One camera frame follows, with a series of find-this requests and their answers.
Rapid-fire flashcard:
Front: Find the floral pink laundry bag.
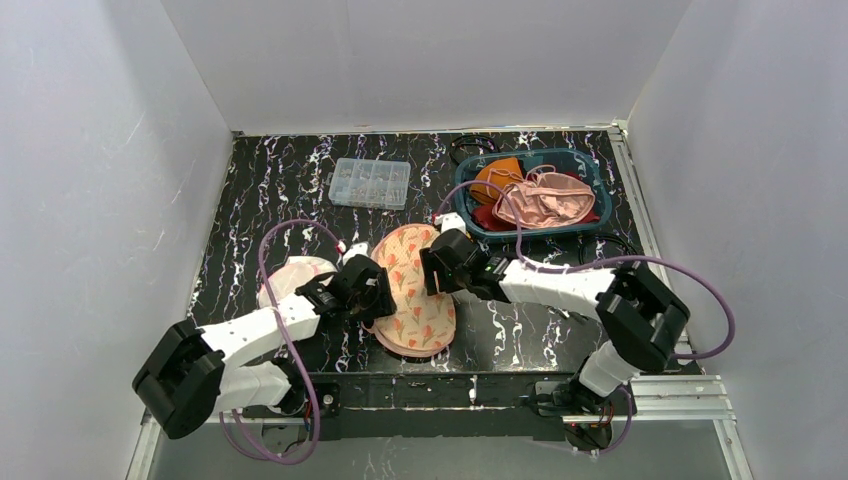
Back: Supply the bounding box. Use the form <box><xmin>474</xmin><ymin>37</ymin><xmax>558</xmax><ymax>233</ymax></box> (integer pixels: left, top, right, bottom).
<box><xmin>366</xmin><ymin>224</ymin><xmax>456</xmax><ymax>358</ymax></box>

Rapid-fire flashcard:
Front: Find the pink satin bra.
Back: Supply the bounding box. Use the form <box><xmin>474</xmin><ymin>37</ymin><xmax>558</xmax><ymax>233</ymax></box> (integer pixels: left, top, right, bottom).
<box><xmin>492</xmin><ymin>169</ymin><xmax>600</xmax><ymax>229</ymax></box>

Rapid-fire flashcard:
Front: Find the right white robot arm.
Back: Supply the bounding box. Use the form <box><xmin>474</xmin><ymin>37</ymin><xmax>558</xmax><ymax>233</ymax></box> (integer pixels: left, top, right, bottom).
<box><xmin>419</xmin><ymin>229</ymin><xmax>690</xmax><ymax>401</ymax></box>

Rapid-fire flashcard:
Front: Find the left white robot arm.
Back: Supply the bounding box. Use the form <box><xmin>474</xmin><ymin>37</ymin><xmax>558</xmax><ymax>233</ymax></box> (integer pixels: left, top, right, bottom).
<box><xmin>132</xmin><ymin>254</ymin><xmax>396</xmax><ymax>439</ymax></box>

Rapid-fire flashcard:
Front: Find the dark red bra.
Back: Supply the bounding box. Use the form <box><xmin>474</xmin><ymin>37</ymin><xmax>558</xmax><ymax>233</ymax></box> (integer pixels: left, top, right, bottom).
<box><xmin>471</xmin><ymin>170</ymin><xmax>602</xmax><ymax>233</ymax></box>

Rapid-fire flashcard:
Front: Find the white mesh laundry bag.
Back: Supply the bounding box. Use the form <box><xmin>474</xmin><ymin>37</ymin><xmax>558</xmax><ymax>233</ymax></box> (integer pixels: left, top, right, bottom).
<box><xmin>268</xmin><ymin>256</ymin><xmax>337</xmax><ymax>300</ymax></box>

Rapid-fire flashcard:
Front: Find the orange bra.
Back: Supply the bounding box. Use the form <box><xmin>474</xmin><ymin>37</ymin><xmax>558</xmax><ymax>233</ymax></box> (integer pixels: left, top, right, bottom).
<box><xmin>469</xmin><ymin>157</ymin><xmax>525</xmax><ymax>204</ymax></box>

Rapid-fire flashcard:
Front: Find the clear plastic parts box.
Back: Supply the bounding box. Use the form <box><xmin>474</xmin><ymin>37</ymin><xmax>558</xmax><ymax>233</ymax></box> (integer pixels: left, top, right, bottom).
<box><xmin>329</xmin><ymin>158</ymin><xmax>411</xmax><ymax>211</ymax></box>

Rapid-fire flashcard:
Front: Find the teal plastic basket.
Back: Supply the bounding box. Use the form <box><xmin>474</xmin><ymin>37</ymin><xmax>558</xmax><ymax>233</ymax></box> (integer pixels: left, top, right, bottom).
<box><xmin>453</xmin><ymin>148</ymin><xmax>612</xmax><ymax>243</ymax></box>

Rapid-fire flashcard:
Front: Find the black cable behind basket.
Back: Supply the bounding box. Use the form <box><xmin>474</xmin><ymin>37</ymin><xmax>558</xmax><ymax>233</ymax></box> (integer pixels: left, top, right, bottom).
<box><xmin>449</xmin><ymin>135</ymin><xmax>499</xmax><ymax>166</ymax></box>

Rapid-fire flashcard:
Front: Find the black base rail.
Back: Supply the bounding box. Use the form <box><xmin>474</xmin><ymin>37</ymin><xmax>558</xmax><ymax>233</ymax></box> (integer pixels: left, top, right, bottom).
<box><xmin>241</xmin><ymin>370</ymin><xmax>637</xmax><ymax>452</ymax></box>

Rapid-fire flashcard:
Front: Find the black coiled cable right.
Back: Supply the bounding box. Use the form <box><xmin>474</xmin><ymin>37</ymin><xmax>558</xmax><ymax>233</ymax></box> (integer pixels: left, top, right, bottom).
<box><xmin>578</xmin><ymin>233</ymin><xmax>641</xmax><ymax>266</ymax></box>

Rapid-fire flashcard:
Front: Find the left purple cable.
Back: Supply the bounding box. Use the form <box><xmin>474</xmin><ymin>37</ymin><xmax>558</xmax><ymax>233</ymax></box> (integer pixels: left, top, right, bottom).
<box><xmin>218</xmin><ymin>219</ymin><xmax>349</xmax><ymax>466</ymax></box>

